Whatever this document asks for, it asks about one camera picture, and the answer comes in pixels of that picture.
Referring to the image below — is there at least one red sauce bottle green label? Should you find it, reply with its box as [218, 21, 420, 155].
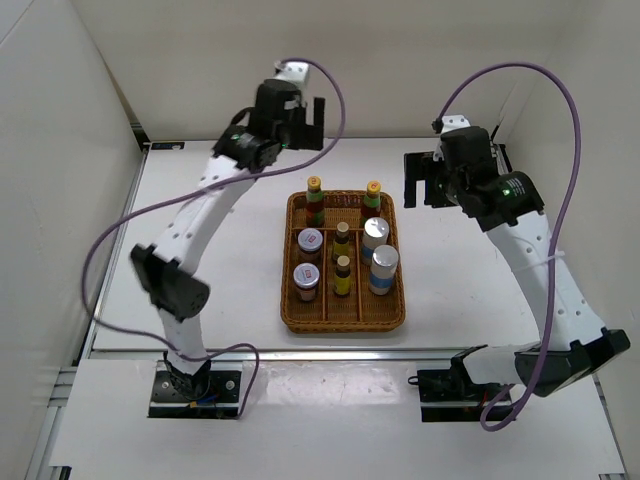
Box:
[305, 176, 325, 228]

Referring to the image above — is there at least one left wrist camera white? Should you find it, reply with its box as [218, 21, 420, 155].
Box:
[273, 61, 311, 90]

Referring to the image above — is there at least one white salt shaker metal lid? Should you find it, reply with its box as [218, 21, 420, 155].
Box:
[360, 217, 390, 265]

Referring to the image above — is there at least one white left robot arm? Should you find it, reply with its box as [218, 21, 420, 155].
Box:
[130, 74, 324, 400]

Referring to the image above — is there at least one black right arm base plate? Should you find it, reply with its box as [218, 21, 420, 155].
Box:
[407, 370, 502, 423]

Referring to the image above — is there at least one white shaker blue label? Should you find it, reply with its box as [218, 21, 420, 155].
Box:
[369, 245, 399, 296]

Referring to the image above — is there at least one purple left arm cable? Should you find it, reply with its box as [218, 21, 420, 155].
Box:
[80, 57, 347, 420]

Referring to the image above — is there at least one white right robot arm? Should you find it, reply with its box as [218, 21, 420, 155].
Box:
[404, 126, 631, 400]

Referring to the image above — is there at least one red sauce bottle yellow cap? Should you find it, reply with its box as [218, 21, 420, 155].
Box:
[360, 180, 381, 227]

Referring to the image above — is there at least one spice jar red label lid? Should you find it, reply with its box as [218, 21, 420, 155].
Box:
[297, 228, 324, 263]

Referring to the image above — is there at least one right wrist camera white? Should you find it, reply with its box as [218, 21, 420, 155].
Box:
[431, 115, 471, 136]

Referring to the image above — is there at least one spice jar silver lid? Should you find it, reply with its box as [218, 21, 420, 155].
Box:
[293, 263, 320, 302]

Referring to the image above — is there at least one brown wicker basket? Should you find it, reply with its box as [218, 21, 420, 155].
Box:
[280, 190, 406, 334]

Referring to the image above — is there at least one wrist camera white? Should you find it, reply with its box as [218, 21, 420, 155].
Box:
[431, 115, 471, 136]
[273, 61, 311, 90]

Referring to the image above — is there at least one small yellow bottle wooden cap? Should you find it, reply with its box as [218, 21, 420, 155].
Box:
[334, 255, 351, 297]

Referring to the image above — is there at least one aluminium table edge rail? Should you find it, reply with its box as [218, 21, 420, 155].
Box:
[82, 349, 549, 362]

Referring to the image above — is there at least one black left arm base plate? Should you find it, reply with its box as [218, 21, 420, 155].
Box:
[147, 361, 242, 420]

